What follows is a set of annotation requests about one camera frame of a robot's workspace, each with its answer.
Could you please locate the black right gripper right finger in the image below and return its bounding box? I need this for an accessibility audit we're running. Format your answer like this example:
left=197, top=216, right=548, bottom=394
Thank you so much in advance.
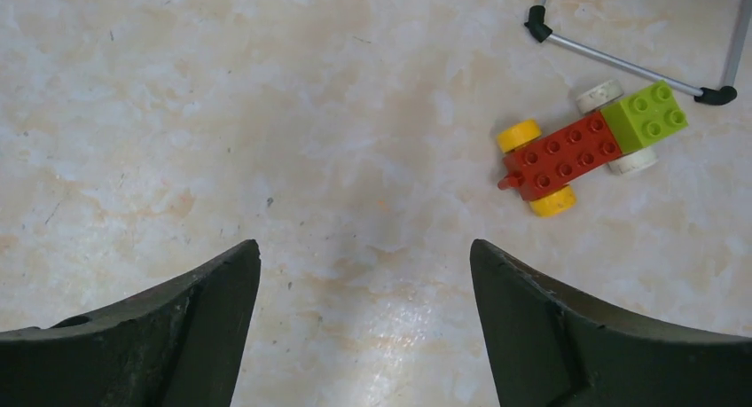
left=469, top=239, right=751, bottom=406

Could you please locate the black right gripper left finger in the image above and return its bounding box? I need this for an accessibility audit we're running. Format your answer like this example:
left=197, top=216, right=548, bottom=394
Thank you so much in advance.
left=1, top=239, right=262, bottom=406

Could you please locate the yellow framed whiteboard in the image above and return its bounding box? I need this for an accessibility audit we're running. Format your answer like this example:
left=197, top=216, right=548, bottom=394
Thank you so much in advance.
left=524, top=0, right=751, bottom=106

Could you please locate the red green lego car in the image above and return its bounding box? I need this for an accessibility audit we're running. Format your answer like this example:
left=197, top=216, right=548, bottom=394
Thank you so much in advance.
left=497, top=80, right=688, bottom=217

